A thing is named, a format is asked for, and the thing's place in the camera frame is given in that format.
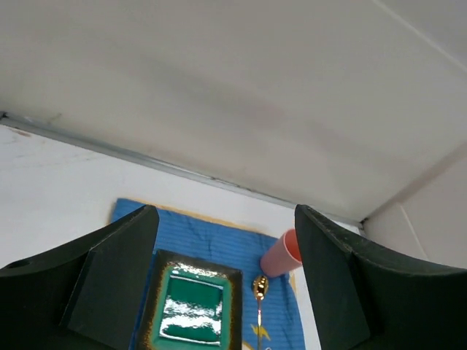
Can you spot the gold spoon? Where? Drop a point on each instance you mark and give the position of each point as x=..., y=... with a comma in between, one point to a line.
x=260, y=287

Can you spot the blue yellow Pikachu cloth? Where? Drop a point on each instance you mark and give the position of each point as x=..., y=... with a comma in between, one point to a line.
x=202, y=238

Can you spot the green square ceramic plate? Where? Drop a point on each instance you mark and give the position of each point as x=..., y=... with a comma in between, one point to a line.
x=191, y=304

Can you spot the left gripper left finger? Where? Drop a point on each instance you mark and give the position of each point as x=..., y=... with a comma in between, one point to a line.
x=85, y=294

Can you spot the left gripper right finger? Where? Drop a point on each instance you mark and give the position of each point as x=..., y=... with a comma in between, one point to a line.
x=366, y=296

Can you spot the pink plastic cup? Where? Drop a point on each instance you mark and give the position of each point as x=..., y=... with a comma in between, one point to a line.
x=283, y=257

